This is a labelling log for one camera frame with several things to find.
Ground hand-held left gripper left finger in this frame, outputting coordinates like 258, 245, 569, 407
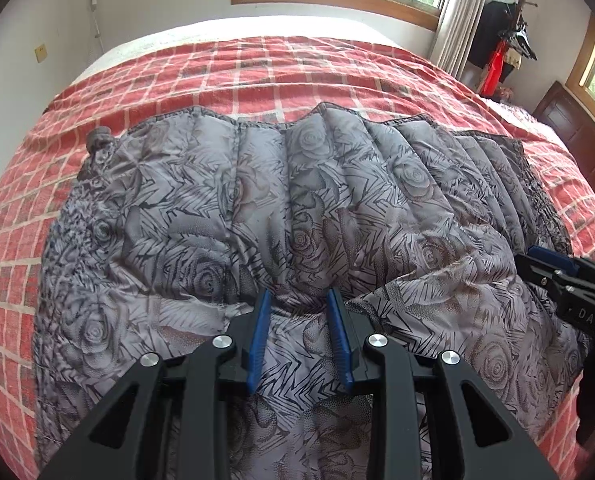
42, 290, 274, 480

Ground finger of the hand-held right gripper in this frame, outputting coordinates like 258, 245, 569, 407
527, 246, 579, 275
514, 255, 567, 307

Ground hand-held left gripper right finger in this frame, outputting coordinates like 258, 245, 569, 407
326, 287, 544, 480

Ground grey quilted rose-print jacket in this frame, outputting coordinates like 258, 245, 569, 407
35, 102, 591, 480

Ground black clothes hanger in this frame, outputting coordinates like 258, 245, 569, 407
497, 27, 539, 62

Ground dark wooden headboard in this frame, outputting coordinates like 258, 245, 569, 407
532, 81, 595, 212

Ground red hanging bag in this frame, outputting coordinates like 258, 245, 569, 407
479, 42, 509, 99

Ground small wooden framed window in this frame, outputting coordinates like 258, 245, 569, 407
565, 12, 595, 117

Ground red plaid blanket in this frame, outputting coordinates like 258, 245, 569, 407
0, 35, 595, 480

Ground white curtain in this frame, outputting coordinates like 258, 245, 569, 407
427, 0, 493, 79

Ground wooden coat rack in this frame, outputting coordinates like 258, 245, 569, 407
508, 0, 539, 62

